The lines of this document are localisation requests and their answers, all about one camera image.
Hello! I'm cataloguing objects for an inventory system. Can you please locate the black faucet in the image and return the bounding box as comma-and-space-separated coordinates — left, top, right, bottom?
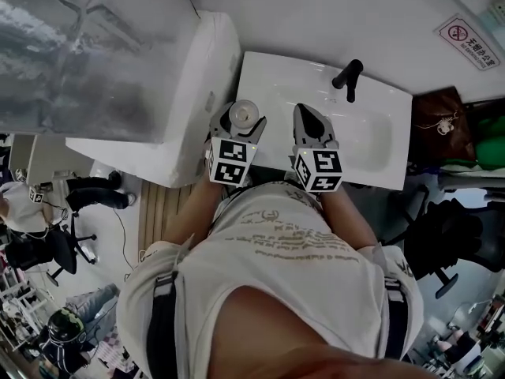
331, 58, 365, 103

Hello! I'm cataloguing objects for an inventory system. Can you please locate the green bag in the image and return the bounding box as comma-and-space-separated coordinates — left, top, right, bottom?
471, 112, 505, 171

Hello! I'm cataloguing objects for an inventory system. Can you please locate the wooden slatted platform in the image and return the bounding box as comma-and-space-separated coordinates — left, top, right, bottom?
137, 178, 198, 254

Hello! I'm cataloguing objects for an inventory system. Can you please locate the thin floor cable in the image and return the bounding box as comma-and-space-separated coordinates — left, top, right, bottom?
112, 207, 137, 282

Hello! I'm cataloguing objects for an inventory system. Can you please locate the white printed t-shirt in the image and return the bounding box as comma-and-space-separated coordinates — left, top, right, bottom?
115, 178, 425, 373

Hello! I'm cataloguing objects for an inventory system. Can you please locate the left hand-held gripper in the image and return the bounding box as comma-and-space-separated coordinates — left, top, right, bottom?
205, 101, 268, 186

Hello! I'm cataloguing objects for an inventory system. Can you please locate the white sink counter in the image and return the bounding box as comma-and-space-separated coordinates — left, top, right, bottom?
235, 51, 414, 192

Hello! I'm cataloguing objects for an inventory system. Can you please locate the brown bag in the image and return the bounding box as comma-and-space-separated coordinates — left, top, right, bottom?
410, 86, 477, 165

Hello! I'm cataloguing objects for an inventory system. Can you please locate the person's right forearm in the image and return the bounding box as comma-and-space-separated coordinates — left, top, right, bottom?
317, 187, 382, 252

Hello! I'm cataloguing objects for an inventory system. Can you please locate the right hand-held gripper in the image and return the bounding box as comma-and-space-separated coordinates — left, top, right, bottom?
292, 103, 344, 193

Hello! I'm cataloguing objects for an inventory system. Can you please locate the person's left forearm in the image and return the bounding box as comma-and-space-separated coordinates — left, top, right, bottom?
159, 175, 230, 254

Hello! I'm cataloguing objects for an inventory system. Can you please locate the large plastic-wrapped white block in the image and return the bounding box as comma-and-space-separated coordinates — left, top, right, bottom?
0, 0, 242, 190

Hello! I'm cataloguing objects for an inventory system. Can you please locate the white bottle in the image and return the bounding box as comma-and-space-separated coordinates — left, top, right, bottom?
230, 99, 260, 130

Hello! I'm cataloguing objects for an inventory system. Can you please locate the black office chair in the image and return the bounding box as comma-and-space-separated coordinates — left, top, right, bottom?
380, 189, 505, 300
6, 207, 98, 287

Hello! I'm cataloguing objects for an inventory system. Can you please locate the black harness strap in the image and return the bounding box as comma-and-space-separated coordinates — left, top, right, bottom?
382, 274, 410, 361
146, 270, 181, 370

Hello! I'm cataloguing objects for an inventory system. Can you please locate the no-smoking wall sign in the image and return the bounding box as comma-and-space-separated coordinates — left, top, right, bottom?
436, 13, 500, 72

